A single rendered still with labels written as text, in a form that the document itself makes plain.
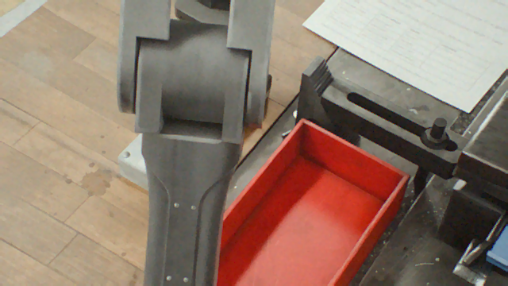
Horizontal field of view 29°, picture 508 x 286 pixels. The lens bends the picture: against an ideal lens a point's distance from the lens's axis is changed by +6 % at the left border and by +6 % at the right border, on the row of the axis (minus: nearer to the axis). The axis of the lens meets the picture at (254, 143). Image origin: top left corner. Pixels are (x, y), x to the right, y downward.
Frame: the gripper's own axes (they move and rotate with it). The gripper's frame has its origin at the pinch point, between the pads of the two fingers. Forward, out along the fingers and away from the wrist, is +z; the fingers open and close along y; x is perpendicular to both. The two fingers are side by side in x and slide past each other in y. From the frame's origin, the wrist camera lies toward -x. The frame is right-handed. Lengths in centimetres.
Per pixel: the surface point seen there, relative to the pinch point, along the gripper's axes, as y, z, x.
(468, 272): 9.7, -1.7, 30.6
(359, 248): 11.6, 0.9, 22.1
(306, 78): -0.7, -1.6, 8.7
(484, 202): 2.6, -1.7, 28.8
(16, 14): -52, 98, -92
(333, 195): 4.7, 6.3, 16.1
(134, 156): 13.9, 3.8, -1.8
